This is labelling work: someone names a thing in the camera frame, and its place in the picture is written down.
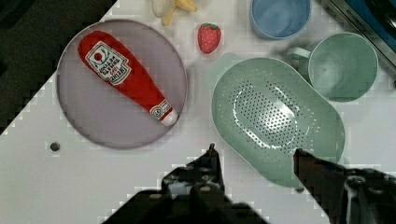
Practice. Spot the green plastic strainer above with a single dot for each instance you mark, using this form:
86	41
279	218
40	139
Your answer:
265	110

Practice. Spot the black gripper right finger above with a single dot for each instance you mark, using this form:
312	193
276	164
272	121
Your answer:
347	195

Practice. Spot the blue cup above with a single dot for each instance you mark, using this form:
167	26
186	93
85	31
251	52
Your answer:
279	19

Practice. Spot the green mug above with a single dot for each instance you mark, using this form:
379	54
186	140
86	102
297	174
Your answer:
341	67

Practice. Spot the red toy strawberry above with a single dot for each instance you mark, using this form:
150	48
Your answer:
208	37

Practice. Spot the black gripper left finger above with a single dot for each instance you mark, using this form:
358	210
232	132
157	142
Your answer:
206	170

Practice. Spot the yellow toy banana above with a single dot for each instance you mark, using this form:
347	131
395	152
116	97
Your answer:
165	9

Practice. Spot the grey round plate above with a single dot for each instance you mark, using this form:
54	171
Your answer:
101	113

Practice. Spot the red plush ketchup bottle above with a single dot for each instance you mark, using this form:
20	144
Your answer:
109	59

